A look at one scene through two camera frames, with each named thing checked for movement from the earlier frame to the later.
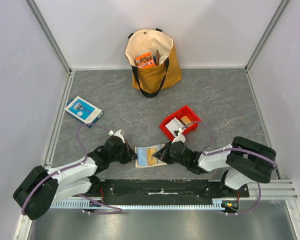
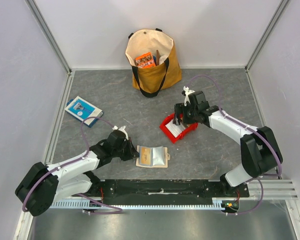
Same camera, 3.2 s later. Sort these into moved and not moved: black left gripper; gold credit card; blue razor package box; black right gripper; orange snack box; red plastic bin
Moved: gold credit card; black right gripper
Not moved: black left gripper; blue razor package box; orange snack box; red plastic bin
